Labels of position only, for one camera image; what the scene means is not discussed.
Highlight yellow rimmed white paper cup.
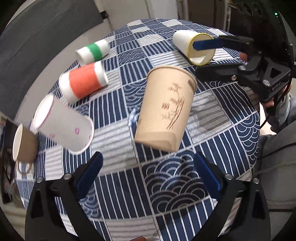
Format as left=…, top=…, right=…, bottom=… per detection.
left=173, top=30, right=216, bottom=66

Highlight brown kraft paper cup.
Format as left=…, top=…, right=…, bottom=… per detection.
left=134, top=66, right=198, bottom=152

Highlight grey sleeved right forearm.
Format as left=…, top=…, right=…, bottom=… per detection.
left=268, top=94, right=291, bottom=133

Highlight white cup pink hearts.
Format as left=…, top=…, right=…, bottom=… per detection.
left=31, top=94, right=94, bottom=154

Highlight white cup orange band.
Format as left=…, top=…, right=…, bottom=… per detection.
left=59, top=61, right=109, bottom=104

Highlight white cup green band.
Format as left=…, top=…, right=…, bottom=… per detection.
left=75, top=39, right=110, bottom=66

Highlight person right hand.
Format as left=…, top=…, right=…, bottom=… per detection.
left=238, top=52, right=282, bottom=117

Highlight beige ceramic mug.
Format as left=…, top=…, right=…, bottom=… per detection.
left=12, top=124, right=38, bottom=175

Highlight blue white patterned tablecloth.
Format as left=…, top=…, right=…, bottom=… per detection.
left=16, top=19, right=260, bottom=240

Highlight grey cloth covered television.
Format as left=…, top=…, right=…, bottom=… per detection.
left=1, top=1, right=103, bottom=118

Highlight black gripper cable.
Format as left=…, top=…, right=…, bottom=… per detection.
left=254, top=78, right=293, bottom=163

